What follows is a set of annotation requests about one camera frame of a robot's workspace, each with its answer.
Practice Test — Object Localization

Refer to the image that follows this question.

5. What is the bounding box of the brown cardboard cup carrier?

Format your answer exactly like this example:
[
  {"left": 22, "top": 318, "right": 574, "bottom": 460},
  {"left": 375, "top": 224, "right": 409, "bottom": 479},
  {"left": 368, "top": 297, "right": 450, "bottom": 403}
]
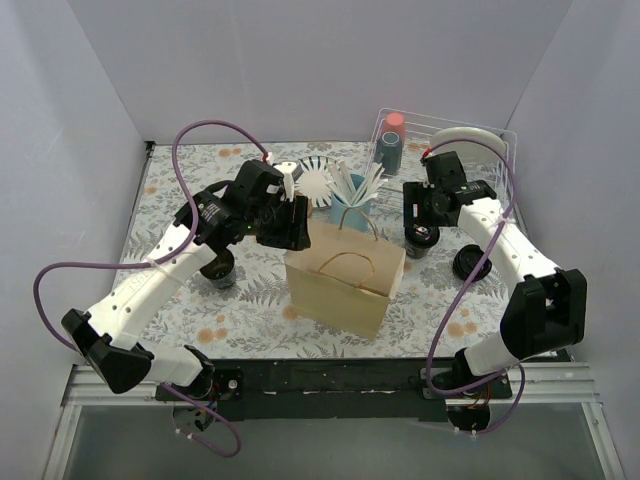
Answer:
[{"left": 357, "top": 282, "right": 390, "bottom": 297}]

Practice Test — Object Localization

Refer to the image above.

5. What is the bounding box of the white wire dish rack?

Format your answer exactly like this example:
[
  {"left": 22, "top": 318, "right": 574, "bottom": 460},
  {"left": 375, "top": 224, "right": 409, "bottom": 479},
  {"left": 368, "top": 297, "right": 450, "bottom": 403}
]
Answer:
[{"left": 368, "top": 107, "right": 517, "bottom": 221}]

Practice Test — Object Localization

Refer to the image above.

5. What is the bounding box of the brown paper bag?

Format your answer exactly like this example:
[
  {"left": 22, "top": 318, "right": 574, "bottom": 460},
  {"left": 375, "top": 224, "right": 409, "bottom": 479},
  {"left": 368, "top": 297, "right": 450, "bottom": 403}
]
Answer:
[{"left": 284, "top": 216, "right": 406, "bottom": 339}]

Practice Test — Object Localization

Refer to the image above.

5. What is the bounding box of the cream white plate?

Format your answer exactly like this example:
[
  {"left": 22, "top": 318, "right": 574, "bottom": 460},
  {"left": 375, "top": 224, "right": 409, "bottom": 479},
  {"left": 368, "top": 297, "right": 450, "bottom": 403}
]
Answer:
[{"left": 430, "top": 127, "right": 507, "bottom": 163}]

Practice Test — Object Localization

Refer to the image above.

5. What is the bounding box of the dark teal cup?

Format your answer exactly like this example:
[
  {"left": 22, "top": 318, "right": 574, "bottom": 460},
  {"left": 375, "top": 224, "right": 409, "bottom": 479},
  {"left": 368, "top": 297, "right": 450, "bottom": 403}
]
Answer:
[{"left": 374, "top": 131, "right": 403, "bottom": 175}]

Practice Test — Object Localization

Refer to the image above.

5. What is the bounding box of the stack of black lids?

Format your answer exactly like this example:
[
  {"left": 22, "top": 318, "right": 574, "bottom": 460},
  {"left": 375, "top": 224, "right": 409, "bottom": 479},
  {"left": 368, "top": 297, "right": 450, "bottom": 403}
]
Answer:
[{"left": 452, "top": 244, "right": 493, "bottom": 282}]

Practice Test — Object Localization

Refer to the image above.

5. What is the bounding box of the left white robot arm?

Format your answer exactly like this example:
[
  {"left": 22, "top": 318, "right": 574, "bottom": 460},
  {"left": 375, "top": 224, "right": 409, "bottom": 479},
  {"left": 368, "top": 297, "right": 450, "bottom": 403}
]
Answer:
[{"left": 62, "top": 160, "right": 311, "bottom": 400}]

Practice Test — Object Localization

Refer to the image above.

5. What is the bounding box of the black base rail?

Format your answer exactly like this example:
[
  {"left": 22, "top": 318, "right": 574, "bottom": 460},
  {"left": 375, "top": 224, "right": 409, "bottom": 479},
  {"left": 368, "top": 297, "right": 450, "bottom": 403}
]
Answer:
[{"left": 154, "top": 355, "right": 511, "bottom": 424}]

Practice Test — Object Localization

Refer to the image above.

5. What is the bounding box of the blue straw holder cup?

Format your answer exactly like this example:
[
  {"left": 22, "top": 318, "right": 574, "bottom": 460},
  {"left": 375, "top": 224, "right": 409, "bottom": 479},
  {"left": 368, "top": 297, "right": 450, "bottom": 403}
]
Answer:
[{"left": 329, "top": 182, "right": 371, "bottom": 232}]

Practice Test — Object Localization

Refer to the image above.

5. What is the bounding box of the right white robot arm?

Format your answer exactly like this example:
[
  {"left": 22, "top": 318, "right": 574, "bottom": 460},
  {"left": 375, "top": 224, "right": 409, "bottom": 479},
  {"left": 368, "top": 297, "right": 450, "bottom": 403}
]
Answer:
[{"left": 403, "top": 152, "right": 587, "bottom": 398}]

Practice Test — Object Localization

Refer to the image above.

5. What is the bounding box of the blue striped plate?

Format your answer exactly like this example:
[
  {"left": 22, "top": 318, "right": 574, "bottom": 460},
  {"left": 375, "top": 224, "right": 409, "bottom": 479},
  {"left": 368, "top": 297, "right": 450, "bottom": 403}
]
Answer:
[{"left": 295, "top": 155, "right": 335, "bottom": 208}]

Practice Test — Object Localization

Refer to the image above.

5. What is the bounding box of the dark paper coffee cup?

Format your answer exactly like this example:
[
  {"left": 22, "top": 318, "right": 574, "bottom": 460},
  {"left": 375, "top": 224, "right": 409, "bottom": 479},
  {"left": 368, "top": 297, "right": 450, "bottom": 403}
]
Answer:
[{"left": 404, "top": 238, "right": 436, "bottom": 259}]

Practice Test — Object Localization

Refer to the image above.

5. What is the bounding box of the black coffee cup lid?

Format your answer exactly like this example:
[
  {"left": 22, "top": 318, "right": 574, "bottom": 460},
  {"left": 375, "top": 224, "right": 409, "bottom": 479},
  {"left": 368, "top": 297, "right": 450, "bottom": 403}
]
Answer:
[{"left": 405, "top": 225, "right": 440, "bottom": 245}]

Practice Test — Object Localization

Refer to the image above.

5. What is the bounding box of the pink cup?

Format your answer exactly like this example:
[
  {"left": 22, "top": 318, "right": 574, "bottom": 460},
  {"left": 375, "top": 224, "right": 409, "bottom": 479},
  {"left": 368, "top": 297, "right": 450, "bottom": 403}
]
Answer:
[{"left": 383, "top": 112, "right": 406, "bottom": 142}]

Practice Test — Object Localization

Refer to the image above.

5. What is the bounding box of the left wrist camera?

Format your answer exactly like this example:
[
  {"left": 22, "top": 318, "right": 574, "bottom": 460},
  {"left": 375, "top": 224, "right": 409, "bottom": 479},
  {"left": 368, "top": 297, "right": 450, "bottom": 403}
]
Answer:
[{"left": 265, "top": 152, "right": 303, "bottom": 201}]

